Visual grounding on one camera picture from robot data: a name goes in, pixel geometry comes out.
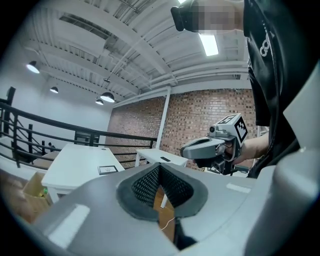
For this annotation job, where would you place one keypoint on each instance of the black metal railing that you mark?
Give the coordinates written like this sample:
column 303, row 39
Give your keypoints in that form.
column 50, row 122

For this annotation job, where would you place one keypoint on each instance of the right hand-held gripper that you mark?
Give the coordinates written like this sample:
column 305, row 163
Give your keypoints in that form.
column 237, row 126

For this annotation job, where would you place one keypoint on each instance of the rectangular ceiling light panel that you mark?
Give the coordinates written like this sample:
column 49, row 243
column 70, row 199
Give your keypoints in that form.
column 208, row 44

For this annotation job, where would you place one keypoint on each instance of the white pillar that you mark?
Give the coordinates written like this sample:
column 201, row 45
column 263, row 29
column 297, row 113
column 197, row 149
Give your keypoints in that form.
column 163, row 120

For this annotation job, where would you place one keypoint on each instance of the person's right forearm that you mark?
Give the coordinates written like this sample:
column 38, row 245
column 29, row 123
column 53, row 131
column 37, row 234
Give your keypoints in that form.
column 252, row 148

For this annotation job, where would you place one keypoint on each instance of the large white table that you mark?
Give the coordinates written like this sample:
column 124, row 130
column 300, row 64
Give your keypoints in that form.
column 75, row 165

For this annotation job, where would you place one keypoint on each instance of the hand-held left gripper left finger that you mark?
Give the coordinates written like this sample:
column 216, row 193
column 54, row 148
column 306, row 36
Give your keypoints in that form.
column 100, row 225

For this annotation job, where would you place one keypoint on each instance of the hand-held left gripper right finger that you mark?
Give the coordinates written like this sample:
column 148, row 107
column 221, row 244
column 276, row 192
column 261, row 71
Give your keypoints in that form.
column 220, row 207

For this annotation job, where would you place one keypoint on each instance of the small black flat device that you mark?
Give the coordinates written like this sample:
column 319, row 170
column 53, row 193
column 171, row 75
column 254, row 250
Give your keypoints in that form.
column 165, row 158

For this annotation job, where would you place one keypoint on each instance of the person's black shirt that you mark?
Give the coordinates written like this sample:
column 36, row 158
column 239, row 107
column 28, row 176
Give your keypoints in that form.
column 280, row 87

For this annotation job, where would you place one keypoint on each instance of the black picture frame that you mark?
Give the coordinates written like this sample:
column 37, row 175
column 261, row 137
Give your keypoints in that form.
column 108, row 169

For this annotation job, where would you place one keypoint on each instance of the person's right hand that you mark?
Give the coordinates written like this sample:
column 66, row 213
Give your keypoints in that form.
column 228, row 150

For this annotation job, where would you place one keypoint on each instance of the small white table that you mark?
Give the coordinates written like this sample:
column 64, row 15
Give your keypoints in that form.
column 160, row 155

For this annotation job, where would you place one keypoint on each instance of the black pendant lamp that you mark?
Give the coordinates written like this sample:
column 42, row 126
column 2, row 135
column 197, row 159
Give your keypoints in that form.
column 99, row 102
column 54, row 89
column 33, row 67
column 107, row 97

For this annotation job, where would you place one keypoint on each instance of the black head-worn camera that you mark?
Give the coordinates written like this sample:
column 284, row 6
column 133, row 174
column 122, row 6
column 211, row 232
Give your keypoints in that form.
column 183, row 16

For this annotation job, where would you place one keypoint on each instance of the cardboard box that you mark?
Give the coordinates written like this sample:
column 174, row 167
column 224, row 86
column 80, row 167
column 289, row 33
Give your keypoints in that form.
column 32, row 195

